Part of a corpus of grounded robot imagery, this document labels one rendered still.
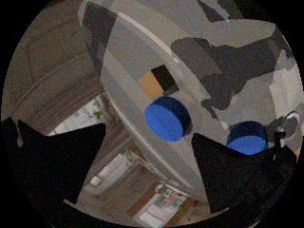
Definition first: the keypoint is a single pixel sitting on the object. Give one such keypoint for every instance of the glass coffee press with black knob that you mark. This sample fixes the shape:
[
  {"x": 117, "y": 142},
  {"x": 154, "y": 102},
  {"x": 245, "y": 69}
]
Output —
[{"x": 291, "y": 133}]

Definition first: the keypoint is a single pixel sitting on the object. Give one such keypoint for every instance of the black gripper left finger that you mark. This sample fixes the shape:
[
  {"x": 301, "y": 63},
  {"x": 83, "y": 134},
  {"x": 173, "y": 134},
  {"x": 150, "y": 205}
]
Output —
[{"x": 67, "y": 157}]

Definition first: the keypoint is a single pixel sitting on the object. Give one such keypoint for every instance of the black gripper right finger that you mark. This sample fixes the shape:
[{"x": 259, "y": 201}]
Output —
[{"x": 225, "y": 171}]

